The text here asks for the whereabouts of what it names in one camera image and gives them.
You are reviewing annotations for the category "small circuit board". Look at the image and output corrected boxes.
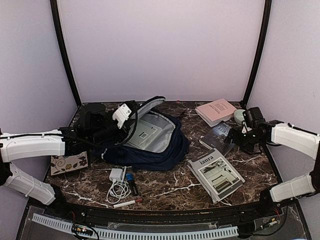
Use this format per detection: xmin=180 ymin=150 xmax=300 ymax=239
xmin=71 ymin=224 xmax=94 ymax=237

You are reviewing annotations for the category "white grey pen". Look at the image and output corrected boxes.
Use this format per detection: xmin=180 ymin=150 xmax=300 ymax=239
xmin=121 ymin=166 xmax=127 ymax=182

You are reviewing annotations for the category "grey book with barcode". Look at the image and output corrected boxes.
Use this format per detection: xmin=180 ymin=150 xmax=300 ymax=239
xmin=128 ymin=117 xmax=166 ymax=153

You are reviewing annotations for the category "navy blue student backpack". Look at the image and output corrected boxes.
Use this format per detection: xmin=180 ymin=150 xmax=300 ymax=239
xmin=92 ymin=96 xmax=190 ymax=171

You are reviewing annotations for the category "green ceramic bowl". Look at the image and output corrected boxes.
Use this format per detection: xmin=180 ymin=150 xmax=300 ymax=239
xmin=233 ymin=109 xmax=245 ymax=126

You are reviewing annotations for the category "black front rail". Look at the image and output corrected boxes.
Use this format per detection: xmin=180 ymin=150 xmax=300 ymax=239
xmin=25 ymin=199 xmax=301 ymax=229

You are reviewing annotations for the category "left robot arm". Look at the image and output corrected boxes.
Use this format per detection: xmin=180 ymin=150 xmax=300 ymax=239
xmin=0 ymin=101 xmax=138 ymax=218

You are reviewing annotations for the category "white slotted cable duct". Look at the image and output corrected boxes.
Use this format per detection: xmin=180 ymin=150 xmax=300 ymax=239
xmin=31 ymin=213 xmax=239 ymax=240

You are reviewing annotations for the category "dark cover book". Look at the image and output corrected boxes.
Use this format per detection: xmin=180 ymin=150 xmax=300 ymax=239
xmin=199 ymin=121 xmax=235 ymax=156

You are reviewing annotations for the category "pink book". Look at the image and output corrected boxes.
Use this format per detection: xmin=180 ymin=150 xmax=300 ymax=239
xmin=195 ymin=98 xmax=237 ymax=127

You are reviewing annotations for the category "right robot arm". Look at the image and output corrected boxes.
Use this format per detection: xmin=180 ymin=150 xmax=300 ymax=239
xmin=225 ymin=107 xmax=320 ymax=217

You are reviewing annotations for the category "black frame post left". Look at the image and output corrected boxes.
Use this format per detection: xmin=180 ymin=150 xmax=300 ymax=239
xmin=49 ymin=0 xmax=82 ymax=108

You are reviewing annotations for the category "white charger with cable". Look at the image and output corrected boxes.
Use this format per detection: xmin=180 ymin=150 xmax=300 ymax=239
xmin=106 ymin=168 xmax=131 ymax=205

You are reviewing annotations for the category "black marker blue cap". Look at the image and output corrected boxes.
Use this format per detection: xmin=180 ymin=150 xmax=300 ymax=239
xmin=126 ymin=173 xmax=139 ymax=196

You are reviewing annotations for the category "black frame post right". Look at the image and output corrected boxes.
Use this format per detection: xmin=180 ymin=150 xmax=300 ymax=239
xmin=240 ymin=0 xmax=273 ymax=109

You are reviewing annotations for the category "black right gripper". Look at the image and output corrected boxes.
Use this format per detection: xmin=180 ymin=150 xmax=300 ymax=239
xmin=224 ymin=127 xmax=263 ymax=155

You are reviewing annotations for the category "grey ianra magazine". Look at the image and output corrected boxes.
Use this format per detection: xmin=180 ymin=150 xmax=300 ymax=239
xmin=187 ymin=148 xmax=245 ymax=204

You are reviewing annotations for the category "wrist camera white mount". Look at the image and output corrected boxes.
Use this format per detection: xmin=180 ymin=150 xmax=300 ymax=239
xmin=112 ymin=100 xmax=139 ymax=129
xmin=241 ymin=112 xmax=252 ymax=134

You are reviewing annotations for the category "white pen red cap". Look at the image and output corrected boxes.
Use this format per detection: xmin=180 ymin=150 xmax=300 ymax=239
xmin=113 ymin=198 xmax=143 ymax=209

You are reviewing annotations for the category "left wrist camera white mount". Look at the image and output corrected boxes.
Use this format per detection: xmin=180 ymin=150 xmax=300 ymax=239
xmin=112 ymin=100 xmax=139 ymax=129

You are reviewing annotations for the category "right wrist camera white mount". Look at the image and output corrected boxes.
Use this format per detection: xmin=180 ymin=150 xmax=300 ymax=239
xmin=241 ymin=112 xmax=252 ymax=134

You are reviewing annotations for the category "black frame post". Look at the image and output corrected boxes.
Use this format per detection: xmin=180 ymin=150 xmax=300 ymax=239
xmin=49 ymin=0 xmax=82 ymax=108
xmin=240 ymin=0 xmax=273 ymax=109

